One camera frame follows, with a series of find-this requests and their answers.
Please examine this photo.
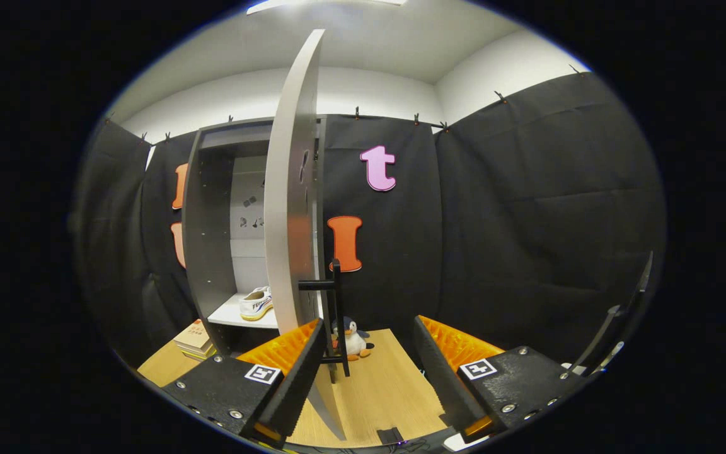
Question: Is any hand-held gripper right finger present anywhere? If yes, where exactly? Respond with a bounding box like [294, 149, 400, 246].
[413, 315, 597, 442]

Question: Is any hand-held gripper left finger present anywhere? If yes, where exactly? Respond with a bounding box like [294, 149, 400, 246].
[161, 318, 328, 450]

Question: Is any white canvas shoe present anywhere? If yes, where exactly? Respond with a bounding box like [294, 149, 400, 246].
[239, 286, 274, 322]

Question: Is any black door handle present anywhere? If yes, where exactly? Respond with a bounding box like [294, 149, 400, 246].
[298, 259, 351, 383]

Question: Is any beige shoe cabinet door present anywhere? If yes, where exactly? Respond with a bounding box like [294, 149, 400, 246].
[263, 28, 348, 441]

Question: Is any dark grey shoe cabinet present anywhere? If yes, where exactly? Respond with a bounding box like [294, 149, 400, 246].
[182, 115, 328, 360]

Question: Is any white cabinet shelf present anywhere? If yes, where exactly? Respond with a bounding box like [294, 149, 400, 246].
[207, 291, 280, 330]

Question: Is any penguin plush toy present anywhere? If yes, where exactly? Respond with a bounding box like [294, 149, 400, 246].
[331, 317, 375, 362]

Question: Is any tan cover book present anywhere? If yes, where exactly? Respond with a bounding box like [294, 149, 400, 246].
[173, 319, 212, 351]

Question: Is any black backdrop cloth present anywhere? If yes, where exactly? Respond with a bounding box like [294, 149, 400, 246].
[72, 71, 667, 379]

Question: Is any black stand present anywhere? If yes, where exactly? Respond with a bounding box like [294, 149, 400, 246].
[568, 251, 655, 373]

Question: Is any row of black cloth clips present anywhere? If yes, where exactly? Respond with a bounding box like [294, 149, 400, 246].
[105, 63, 584, 146]

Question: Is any ceiling light panel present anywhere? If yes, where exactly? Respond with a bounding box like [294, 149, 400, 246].
[246, 0, 408, 16]

